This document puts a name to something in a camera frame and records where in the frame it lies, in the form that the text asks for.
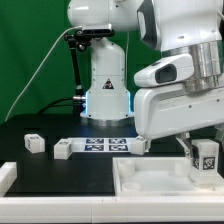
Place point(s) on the grey mounted camera bar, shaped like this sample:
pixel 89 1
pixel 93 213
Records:
pixel 97 31

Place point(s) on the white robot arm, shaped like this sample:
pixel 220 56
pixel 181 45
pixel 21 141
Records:
pixel 184 90

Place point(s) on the white U-shaped obstacle fence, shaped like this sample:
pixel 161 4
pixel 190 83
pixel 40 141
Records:
pixel 103 209

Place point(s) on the sheet of fiducial tags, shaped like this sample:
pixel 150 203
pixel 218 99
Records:
pixel 101 145

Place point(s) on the white square table top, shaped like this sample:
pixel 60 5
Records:
pixel 163 176

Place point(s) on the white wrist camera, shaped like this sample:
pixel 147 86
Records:
pixel 167 70

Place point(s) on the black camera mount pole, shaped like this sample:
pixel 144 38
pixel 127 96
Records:
pixel 79 97

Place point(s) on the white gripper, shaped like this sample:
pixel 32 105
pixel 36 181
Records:
pixel 169 110

